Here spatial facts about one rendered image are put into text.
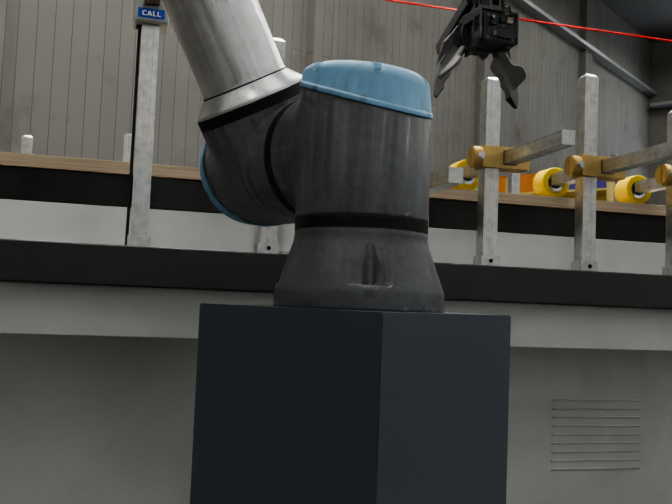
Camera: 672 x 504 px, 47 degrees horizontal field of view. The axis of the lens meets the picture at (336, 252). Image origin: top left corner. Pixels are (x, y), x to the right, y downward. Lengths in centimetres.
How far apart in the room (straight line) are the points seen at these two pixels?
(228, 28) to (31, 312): 83
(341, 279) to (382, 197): 10
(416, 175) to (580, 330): 112
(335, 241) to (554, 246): 135
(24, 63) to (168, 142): 134
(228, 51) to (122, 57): 562
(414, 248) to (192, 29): 38
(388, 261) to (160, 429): 112
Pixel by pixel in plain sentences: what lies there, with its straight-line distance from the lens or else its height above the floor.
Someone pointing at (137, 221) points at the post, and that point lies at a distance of 160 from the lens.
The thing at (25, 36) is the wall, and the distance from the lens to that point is 617.
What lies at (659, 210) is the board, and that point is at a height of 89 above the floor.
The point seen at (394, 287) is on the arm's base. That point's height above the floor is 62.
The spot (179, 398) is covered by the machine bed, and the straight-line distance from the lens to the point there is 183.
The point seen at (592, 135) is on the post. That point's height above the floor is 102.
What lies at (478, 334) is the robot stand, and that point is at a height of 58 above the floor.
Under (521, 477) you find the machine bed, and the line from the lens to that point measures 210.
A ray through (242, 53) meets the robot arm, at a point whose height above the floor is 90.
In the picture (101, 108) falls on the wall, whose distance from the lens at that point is 639.
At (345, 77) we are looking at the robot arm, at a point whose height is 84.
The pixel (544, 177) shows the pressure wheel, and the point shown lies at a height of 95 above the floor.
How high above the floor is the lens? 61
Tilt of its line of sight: 4 degrees up
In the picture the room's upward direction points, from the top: 2 degrees clockwise
